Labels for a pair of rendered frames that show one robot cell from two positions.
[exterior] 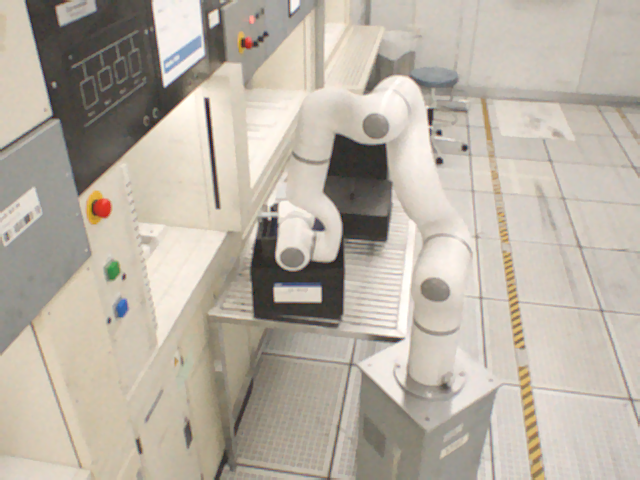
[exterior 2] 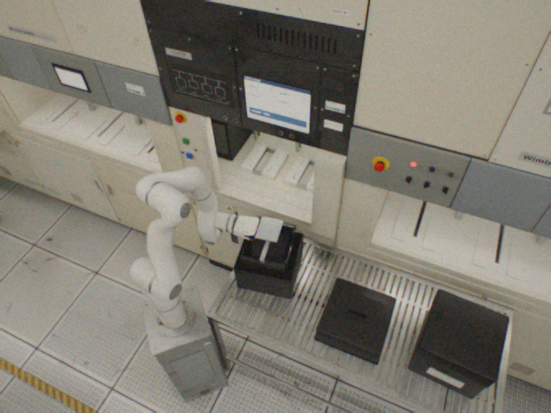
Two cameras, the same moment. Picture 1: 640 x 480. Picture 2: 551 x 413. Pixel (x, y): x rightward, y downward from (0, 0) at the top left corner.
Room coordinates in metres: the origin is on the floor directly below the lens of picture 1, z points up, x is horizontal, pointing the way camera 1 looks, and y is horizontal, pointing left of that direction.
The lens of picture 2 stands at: (1.87, -1.03, 2.68)
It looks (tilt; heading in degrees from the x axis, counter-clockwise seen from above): 50 degrees down; 107
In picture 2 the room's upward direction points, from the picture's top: 4 degrees counter-clockwise
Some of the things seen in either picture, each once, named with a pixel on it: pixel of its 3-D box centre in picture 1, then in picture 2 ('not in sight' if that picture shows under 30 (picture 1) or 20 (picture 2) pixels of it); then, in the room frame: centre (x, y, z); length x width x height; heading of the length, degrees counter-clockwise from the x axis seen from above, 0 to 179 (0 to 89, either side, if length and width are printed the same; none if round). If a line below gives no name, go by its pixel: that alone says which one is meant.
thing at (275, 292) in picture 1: (299, 266); (270, 260); (1.53, 0.06, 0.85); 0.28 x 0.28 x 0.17; 89
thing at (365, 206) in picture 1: (352, 202); (356, 316); (1.97, -0.12, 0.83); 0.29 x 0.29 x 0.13; 80
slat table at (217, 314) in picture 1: (336, 294); (350, 344); (1.99, -0.07, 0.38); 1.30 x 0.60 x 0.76; 170
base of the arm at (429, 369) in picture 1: (432, 347); (170, 309); (1.15, -0.29, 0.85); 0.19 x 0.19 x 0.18
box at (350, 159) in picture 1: (361, 144); (456, 343); (2.38, -0.18, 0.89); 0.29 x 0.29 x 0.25; 76
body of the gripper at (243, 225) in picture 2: (296, 215); (245, 226); (1.42, 0.07, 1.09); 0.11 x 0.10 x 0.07; 179
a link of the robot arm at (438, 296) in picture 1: (439, 289); (154, 282); (1.12, -0.28, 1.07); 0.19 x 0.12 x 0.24; 160
